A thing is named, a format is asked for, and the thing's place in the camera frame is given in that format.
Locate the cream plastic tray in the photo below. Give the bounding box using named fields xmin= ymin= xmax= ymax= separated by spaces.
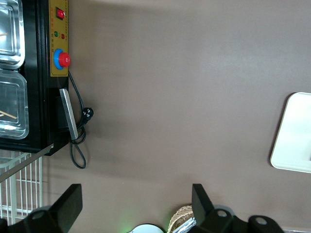
xmin=270 ymin=92 xmax=311 ymax=174

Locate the grey metal strip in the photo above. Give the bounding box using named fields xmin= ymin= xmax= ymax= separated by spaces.
xmin=0 ymin=143 xmax=54 ymax=183

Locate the black sealing machine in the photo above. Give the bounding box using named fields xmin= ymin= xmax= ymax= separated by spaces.
xmin=0 ymin=0 xmax=71 ymax=156

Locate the red emergency stop button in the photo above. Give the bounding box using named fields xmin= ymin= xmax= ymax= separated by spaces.
xmin=53 ymin=48 xmax=71 ymax=69

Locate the clear plastic food container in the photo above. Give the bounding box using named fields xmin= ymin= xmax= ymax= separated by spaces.
xmin=0 ymin=0 xmax=26 ymax=69
xmin=0 ymin=69 xmax=30 ymax=139

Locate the wicker basket with foil trays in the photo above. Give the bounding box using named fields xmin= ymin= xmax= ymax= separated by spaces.
xmin=169 ymin=205 xmax=195 ymax=233

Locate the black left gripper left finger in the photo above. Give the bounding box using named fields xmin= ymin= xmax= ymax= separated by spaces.
xmin=24 ymin=183 xmax=84 ymax=233

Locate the black power cable with plug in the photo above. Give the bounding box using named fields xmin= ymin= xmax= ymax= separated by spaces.
xmin=68 ymin=71 xmax=95 ymax=169

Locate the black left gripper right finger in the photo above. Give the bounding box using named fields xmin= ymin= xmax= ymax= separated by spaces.
xmin=191 ymin=183 xmax=236 ymax=233

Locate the silver machine handle bar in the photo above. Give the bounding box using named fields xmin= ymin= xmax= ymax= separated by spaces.
xmin=59 ymin=88 xmax=79 ymax=141

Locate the white wire rack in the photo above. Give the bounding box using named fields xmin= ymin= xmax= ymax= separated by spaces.
xmin=0 ymin=150 xmax=44 ymax=225

